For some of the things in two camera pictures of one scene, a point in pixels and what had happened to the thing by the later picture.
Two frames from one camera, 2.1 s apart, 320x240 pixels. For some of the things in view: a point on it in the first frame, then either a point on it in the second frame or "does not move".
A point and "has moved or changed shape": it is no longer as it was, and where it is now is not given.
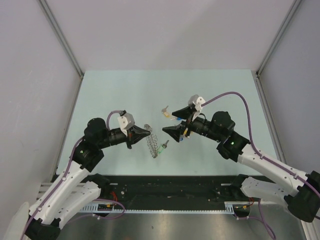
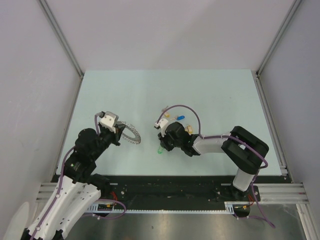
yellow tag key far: x=165 y=113 does not move
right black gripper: x=190 y=116 -> x=163 y=141
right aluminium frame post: x=294 y=5 does not move
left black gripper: x=134 y=135 -> x=119 y=128
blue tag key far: x=176 y=118 does not move
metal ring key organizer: x=151 y=141 has moved or changed shape
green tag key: x=164 y=146 does not move
